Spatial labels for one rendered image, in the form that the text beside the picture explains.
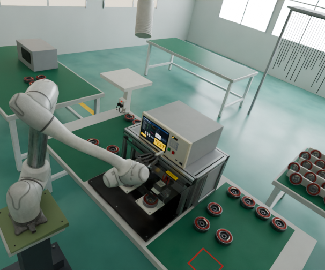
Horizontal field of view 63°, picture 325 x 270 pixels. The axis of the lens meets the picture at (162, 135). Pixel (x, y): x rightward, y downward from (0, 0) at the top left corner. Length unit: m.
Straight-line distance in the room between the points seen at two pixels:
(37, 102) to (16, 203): 0.61
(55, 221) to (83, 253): 0.83
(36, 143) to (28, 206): 0.36
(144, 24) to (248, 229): 1.94
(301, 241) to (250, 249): 0.43
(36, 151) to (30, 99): 0.43
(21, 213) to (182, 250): 0.97
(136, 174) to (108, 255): 1.39
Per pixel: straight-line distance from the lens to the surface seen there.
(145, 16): 2.68
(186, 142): 1.64
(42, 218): 1.85
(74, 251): 2.63
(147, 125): 1.84
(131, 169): 1.33
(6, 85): 3.43
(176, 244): 1.82
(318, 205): 2.63
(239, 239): 2.00
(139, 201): 1.94
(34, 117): 1.32
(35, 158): 1.72
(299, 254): 2.16
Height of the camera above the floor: 2.23
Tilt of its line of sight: 34 degrees down
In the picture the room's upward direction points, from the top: 12 degrees clockwise
